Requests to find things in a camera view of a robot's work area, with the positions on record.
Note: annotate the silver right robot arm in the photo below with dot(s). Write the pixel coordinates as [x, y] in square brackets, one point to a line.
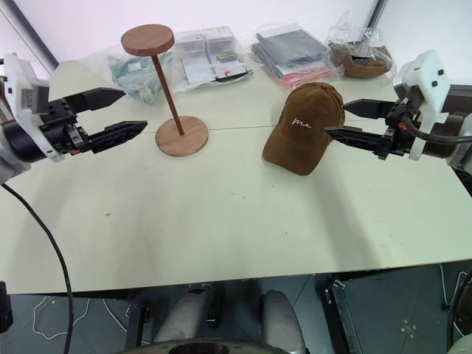
[458, 147]

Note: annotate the black table leg frame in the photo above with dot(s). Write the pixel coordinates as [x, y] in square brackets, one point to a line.
[135, 324]
[343, 317]

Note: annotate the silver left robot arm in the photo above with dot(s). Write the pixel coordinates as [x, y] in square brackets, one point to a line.
[19, 143]

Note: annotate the brown cap with white script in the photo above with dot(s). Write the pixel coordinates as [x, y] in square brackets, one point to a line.
[300, 136]

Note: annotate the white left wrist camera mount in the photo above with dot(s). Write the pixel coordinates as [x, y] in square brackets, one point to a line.
[17, 71]

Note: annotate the grey robot right leg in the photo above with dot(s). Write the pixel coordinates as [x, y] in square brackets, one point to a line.
[282, 317]

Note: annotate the grey robot left leg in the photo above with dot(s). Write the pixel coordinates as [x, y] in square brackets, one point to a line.
[182, 317]

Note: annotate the dark window frame bar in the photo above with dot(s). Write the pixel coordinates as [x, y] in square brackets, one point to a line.
[35, 35]
[378, 14]

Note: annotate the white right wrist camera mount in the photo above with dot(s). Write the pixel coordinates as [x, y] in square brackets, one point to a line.
[427, 73]

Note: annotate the clear bag with green items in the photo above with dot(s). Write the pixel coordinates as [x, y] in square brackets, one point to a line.
[132, 75]

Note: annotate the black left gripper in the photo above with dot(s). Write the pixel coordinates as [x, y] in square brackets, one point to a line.
[62, 125]

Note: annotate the grey robot leg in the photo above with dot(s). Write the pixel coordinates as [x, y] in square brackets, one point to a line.
[182, 317]
[282, 317]

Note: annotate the clear bag with dark cloth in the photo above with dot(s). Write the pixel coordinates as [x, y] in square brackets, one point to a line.
[287, 46]

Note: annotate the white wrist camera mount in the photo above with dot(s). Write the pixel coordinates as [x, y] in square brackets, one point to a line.
[17, 71]
[427, 73]

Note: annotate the dark rounded robot torso rim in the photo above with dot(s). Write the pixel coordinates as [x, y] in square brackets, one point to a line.
[217, 348]

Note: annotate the black block at picture edge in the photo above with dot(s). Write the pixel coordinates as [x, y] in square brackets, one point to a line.
[5, 306]

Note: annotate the wooden hat stand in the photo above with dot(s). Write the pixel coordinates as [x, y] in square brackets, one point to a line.
[181, 138]

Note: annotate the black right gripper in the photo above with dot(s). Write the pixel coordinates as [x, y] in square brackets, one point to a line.
[395, 129]

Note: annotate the clear bag with white boxes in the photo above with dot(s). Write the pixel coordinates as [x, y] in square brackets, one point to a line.
[206, 55]

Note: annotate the bagged brown cap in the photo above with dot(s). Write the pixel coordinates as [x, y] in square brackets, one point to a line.
[363, 62]

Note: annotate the red flat pack in plastic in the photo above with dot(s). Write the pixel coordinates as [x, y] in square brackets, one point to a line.
[306, 76]

